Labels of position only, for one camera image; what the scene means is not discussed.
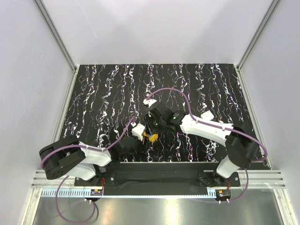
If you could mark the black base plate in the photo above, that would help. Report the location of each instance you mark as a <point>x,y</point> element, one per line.
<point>154,180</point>

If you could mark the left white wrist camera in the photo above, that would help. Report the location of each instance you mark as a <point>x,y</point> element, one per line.
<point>138,131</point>

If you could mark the aluminium frame post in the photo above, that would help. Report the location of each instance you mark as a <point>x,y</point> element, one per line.
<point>50,24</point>
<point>259,31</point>

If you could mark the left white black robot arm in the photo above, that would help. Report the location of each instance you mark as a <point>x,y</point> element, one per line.
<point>71,157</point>

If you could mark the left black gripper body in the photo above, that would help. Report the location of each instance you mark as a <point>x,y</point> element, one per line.
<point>146,138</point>

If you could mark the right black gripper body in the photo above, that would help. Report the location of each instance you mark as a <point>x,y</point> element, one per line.
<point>154,126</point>

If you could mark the white plug adapter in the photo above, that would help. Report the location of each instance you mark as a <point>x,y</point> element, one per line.
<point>207,115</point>

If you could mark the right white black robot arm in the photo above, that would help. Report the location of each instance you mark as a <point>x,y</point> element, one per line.
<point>241,148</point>

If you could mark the right aluminium frame post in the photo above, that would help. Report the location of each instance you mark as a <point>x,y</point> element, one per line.
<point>259,31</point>

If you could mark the yellow socket block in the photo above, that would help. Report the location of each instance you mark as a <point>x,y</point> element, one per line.
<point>151,138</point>

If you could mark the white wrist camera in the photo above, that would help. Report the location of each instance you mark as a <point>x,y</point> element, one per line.
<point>138,131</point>
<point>150,103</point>

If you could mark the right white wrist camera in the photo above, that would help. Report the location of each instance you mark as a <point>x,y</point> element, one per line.
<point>150,103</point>

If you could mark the left aluminium frame post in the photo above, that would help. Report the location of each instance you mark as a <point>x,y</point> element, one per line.
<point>50,24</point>

